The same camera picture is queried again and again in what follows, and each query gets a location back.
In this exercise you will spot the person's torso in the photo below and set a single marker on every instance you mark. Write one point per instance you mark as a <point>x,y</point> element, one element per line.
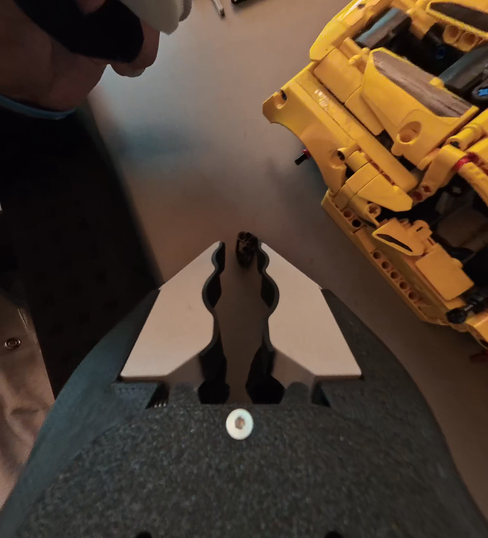
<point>4,399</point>

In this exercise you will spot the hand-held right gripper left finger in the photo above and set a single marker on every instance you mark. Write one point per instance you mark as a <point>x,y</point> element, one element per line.
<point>172,336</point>

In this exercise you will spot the yellow brick toy car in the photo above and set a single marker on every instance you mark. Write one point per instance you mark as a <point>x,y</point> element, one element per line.
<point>416,168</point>

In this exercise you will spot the black perforated chair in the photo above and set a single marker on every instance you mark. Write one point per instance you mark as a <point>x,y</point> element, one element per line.
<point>92,260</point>

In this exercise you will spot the grey desk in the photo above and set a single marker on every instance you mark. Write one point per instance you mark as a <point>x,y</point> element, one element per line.
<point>210,147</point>

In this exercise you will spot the black brick connector piece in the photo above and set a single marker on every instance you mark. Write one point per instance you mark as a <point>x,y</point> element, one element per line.
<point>246,248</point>

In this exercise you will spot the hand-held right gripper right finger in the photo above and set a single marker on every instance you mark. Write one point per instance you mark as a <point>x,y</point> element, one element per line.
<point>311,336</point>

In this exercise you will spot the person's left forearm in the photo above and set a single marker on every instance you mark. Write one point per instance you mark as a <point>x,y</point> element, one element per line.
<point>17,147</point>

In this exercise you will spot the person's left hand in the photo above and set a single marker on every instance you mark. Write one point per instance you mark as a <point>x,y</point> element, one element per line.
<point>25,71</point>

